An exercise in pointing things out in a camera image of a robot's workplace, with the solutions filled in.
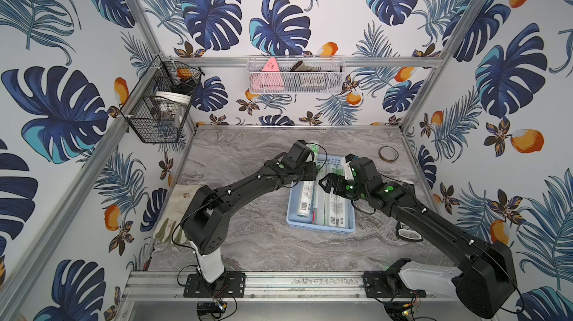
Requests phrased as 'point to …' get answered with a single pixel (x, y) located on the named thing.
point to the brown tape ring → (386, 159)
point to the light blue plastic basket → (294, 221)
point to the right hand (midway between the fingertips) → (328, 183)
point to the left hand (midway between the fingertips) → (315, 167)
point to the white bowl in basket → (174, 97)
